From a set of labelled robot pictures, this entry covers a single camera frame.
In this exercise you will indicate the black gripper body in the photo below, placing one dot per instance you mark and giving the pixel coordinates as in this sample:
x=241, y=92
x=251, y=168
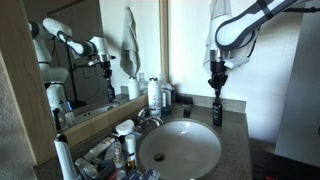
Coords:
x=218, y=73

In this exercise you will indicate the black spray bottle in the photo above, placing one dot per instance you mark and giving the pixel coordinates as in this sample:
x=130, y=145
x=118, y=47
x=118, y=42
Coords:
x=217, y=111

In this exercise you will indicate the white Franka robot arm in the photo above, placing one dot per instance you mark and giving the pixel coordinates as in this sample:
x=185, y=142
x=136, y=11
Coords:
x=246, y=25

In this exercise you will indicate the small dark red bottle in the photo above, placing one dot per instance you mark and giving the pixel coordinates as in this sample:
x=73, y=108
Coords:
x=173, y=95

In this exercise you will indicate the blue mouthwash bottle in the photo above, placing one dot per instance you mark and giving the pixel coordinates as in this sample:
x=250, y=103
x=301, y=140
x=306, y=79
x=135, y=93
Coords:
x=166, y=98

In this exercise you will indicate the tall white bottle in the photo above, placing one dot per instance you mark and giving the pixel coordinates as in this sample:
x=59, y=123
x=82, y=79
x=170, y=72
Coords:
x=154, y=96

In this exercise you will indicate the white bottle with label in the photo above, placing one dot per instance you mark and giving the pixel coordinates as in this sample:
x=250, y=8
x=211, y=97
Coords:
x=130, y=148

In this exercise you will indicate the small clear spray bottle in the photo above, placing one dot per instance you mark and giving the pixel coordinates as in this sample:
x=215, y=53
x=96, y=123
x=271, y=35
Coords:
x=118, y=158

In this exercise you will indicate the clear plastic bottle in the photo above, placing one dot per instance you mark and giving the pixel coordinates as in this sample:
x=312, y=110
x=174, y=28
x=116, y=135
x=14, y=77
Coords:
x=86, y=166

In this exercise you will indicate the black box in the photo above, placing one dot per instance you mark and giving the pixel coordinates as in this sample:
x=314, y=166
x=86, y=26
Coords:
x=185, y=99

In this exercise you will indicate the small black cup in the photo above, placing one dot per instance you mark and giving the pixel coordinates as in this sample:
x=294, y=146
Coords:
x=187, y=111

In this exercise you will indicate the white sink basin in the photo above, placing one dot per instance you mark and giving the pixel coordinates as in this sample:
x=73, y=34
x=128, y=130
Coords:
x=181, y=146

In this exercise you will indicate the chrome faucet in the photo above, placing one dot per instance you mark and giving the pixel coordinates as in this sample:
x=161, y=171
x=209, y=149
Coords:
x=148, y=116

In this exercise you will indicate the white side panel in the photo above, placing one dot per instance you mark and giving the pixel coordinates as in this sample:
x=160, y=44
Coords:
x=301, y=93

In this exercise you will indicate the white round jar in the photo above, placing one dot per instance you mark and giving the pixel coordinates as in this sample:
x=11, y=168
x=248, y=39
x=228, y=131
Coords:
x=125, y=127

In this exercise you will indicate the dark cabinet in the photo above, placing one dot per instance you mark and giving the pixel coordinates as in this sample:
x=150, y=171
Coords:
x=283, y=166

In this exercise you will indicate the blue package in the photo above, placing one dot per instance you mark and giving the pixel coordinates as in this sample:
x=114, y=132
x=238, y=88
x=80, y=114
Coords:
x=143, y=174

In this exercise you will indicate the wood framed mirror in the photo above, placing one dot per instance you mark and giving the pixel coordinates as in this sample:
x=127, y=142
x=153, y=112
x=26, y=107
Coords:
x=100, y=56

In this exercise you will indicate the white squeeze tube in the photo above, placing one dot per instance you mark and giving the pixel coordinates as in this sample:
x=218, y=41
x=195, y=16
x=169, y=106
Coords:
x=99, y=148

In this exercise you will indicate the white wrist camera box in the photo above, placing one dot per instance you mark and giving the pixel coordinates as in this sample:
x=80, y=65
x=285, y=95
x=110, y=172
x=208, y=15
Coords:
x=237, y=62

